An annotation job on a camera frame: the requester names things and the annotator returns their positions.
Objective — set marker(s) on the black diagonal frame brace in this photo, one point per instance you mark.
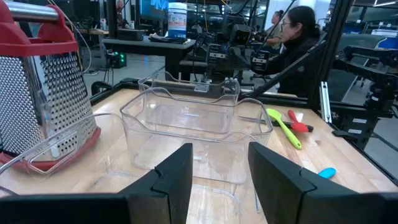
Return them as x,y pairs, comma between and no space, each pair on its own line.
286,69

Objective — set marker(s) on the black work table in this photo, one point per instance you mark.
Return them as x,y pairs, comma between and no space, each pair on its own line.
149,46

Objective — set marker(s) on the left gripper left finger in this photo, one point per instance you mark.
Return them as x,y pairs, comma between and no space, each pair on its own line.
174,186

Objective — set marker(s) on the blue silicone spatula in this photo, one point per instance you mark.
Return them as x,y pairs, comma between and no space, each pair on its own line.
327,173

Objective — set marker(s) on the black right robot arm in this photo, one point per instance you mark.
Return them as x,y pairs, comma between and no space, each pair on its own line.
236,34

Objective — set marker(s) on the black curved corner guard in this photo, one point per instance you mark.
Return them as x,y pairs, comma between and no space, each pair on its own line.
94,87

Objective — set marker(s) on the white wipes canister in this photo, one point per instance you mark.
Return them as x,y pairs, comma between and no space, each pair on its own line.
177,21

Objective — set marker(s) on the person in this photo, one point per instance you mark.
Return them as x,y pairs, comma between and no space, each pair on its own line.
275,34
119,12
295,62

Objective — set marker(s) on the black frame post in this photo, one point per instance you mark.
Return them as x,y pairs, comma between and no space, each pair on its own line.
329,53

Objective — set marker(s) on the black equipment case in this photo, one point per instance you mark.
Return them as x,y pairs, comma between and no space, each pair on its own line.
130,35

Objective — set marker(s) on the red silicone spoon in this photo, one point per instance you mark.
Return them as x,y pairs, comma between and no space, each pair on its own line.
298,126

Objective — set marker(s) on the black edge clip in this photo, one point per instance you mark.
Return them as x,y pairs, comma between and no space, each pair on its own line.
342,133

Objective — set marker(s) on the computer monitor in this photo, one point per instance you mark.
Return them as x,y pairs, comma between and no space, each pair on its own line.
154,9

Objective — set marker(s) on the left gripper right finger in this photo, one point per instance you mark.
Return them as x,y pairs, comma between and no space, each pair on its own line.
276,186

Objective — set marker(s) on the silver corner bracket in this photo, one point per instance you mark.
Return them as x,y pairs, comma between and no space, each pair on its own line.
325,102

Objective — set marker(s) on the black box green lights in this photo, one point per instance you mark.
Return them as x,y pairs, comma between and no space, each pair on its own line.
116,60

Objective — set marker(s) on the clear plastic bin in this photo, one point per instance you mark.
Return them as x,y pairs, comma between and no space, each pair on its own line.
199,155
93,130
174,93

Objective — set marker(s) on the lime green silicone spoon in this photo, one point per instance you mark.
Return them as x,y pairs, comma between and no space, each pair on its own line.
284,127

